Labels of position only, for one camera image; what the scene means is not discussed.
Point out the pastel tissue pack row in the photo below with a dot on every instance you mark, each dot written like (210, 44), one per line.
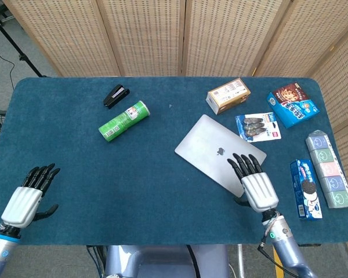
(330, 171)

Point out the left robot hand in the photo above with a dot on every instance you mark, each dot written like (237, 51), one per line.
(23, 205)

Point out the blue chocolate cookie box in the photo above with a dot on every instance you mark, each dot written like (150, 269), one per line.
(293, 105)

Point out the tan cardboard box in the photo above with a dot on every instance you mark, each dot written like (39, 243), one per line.
(229, 94)

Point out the black stapler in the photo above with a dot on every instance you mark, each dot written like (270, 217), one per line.
(116, 96)

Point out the black tripod stand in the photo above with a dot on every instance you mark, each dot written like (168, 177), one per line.
(14, 43)

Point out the blue oreo cookie box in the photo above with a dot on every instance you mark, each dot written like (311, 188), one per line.
(306, 188)

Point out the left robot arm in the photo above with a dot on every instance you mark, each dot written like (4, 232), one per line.
(0, 252)

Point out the blue table mat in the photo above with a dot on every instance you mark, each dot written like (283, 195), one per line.
(133, 173)

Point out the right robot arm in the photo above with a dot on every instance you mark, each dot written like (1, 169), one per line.
(284, 249)

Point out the blister pack with black items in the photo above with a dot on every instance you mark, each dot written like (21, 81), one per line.
(258, 127)

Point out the green chips can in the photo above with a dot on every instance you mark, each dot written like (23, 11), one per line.
(124, 120)

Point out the robot torso base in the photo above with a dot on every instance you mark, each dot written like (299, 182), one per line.
(165, 260)

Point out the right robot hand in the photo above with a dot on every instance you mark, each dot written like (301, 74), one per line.
(258, 188)

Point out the silver laptop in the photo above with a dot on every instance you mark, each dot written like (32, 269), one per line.
(211, 147)

